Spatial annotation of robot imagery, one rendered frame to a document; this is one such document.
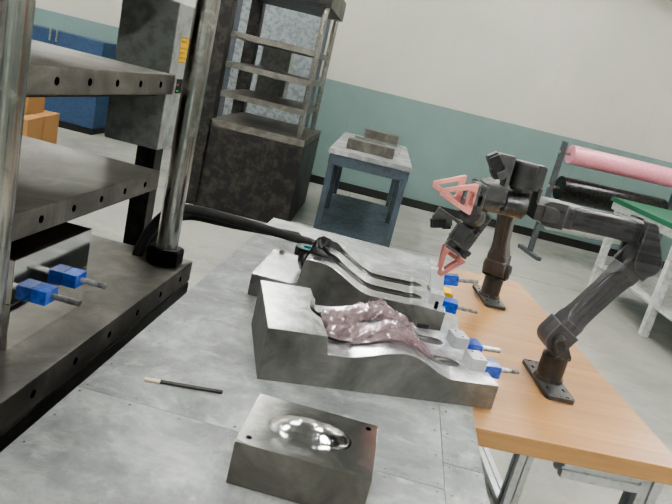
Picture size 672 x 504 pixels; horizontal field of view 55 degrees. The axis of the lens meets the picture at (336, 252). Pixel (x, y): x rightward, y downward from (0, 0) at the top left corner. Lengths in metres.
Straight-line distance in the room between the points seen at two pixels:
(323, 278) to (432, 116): 6.63
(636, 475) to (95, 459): 1.03
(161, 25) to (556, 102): 6.91
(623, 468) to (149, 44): 1.53
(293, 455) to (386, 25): 7.45
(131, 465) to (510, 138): 7.59
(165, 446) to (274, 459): 0.18
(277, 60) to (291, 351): 5.81
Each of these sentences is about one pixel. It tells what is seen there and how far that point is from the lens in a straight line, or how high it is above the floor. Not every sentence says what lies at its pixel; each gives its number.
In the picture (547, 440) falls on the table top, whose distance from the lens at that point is 1.39.
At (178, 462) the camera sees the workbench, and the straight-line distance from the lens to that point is 1.01.
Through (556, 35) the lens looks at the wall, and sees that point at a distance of 8.39.
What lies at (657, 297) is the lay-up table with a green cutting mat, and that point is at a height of 0.33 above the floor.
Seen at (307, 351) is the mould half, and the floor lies 0.87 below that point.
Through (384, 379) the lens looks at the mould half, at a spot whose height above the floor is 0.84.
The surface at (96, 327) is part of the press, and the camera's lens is 1.41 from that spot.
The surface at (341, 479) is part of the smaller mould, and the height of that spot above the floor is 0.86.
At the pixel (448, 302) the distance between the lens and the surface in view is 1.67.
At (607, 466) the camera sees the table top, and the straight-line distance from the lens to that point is 1.46.
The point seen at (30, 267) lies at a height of 0.93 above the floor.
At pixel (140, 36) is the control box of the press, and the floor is 1.36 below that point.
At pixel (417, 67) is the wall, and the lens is 8.15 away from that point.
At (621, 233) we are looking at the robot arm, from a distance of 1.58.
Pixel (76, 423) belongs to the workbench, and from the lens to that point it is 1.08.
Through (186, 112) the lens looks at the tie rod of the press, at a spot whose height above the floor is 1.21.
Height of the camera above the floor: 1.39
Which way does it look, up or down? 15 degrees down
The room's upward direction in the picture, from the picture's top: 14 degrees clockwise
